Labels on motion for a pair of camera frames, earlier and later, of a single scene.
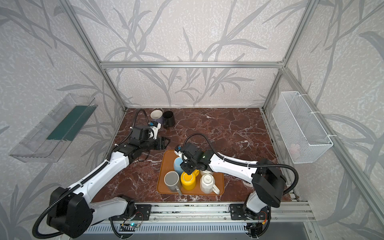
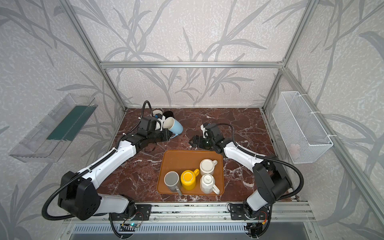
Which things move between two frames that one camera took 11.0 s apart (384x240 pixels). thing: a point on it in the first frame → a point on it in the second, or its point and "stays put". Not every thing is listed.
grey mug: x=171 y=180 stays put
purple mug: x=157 y=115 stays put
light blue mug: x=177 y=162 → x=172 y=124
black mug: x=168 y=119 stays put
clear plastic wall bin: x=51 y=137 stays put
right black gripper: x=186 y=165 → x=197 y=141
